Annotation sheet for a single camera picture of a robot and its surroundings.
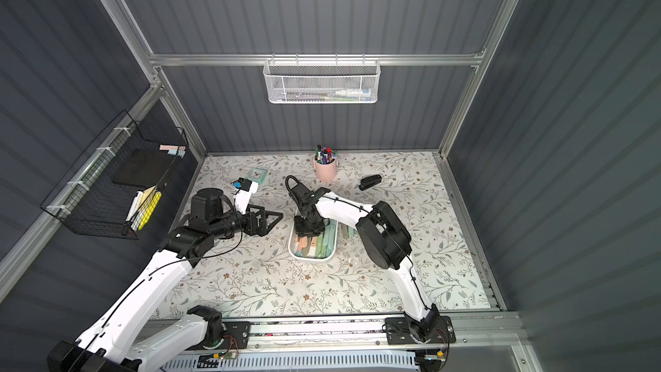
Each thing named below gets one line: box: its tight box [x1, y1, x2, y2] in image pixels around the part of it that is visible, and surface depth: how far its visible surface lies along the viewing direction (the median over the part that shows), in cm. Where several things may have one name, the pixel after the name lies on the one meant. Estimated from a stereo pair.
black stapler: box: [358, 173, 383, 192], surface depth 111 cm
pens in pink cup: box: [314, 144, 338, 165], surface depth 105 cm
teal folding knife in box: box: [322, 223, 336, 258], surface depth 92 cm
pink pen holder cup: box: [313, 157, 338, 182], surface depth 110 cm
